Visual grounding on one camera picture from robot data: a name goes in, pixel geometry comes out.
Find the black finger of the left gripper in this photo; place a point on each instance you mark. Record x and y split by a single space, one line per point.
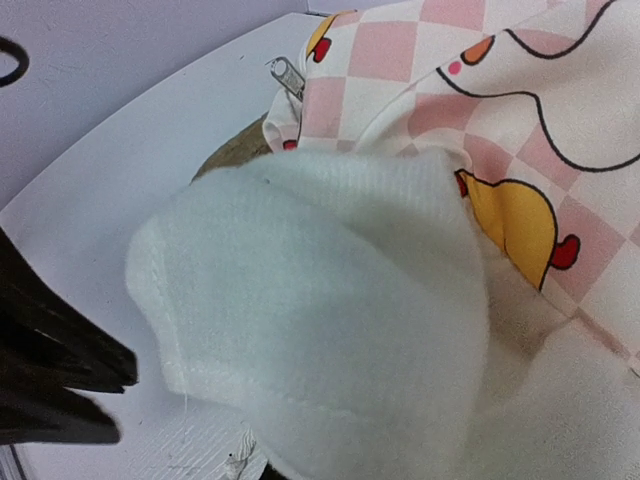
37 410
49 335

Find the duck print ruffled bed cover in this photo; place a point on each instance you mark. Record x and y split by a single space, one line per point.
434 273

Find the wooden pet bed frame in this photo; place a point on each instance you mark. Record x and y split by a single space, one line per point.
247 145

